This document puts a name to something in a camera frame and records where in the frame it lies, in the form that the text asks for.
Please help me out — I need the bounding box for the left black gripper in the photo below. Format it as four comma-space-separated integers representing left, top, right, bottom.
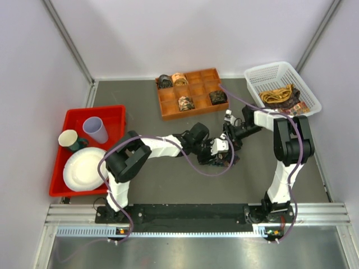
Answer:
191, 138, 218, 165

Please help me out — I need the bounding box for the white plastic basket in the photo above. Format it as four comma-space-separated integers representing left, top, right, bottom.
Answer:
244, 61, 322, 117

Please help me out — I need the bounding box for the dark brown rolled tie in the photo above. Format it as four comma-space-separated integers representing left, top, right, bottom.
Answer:
209, 90, 228, 105

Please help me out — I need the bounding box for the dark green mug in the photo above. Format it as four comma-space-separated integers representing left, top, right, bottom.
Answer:
66, 137, 89, 152

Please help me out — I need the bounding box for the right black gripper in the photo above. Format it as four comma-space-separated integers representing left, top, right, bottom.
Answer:
223, 123, 263, 153

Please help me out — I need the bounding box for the cream paper cup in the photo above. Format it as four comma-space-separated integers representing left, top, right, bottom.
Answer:
58, 129, 78, 147

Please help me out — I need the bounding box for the red plastic bin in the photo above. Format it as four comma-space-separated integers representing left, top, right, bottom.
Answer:
49, 105, 126, 197

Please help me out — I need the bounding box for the lilac plastic cup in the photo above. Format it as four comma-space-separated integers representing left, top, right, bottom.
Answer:
82, 117, 109, 144

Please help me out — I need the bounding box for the dark maroon folded tie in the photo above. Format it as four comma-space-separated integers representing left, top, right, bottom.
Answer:
263, 88, 301, 109

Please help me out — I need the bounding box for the peach rolled tie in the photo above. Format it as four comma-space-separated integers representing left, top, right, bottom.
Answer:
172, 72, 188, 86

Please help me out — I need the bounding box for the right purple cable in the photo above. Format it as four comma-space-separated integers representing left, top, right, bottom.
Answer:
219, 83, 305, 243

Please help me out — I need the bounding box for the cream floral folded tie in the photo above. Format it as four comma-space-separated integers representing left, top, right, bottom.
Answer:
280, 101, 310, 116

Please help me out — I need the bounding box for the orange compartment tray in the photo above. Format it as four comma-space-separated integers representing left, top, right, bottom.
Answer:
155, 68, 229, 120

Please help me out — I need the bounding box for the white paper plate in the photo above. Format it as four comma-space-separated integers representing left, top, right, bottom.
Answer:
63, 147, 106, 192

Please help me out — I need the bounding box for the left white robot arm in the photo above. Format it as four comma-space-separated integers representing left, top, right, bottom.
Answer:
105, 123, 229, 222

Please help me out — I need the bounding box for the slotted cable duct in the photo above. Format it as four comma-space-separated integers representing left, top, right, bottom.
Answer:
56, 224, 281, 240

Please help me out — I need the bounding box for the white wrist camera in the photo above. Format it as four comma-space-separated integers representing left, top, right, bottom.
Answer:
210, 133, 229, 155
224, 109, 238, 127

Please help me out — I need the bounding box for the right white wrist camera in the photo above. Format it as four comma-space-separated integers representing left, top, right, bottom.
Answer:
224, 109, 238, 127

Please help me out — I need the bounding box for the floral black rolled tie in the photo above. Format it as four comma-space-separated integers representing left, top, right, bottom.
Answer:
178, 96, 195, 112

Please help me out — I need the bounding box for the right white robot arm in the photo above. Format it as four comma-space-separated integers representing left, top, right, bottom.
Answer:
223, 106, 315, 224

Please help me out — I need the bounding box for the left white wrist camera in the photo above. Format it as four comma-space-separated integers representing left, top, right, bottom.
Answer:
210, 133, 229, 155

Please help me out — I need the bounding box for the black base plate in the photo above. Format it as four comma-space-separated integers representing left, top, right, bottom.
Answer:
94, 203, 296, 233

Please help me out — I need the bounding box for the gold folded tie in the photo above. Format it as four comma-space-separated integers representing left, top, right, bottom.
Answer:
259, 84, 293, 104

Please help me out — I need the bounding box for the dark floral necktie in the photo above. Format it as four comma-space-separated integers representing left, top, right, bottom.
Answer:
211, 152, 240, 167

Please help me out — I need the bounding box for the aluminium frame rail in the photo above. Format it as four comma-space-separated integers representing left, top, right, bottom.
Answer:
34, 203, 358, 268

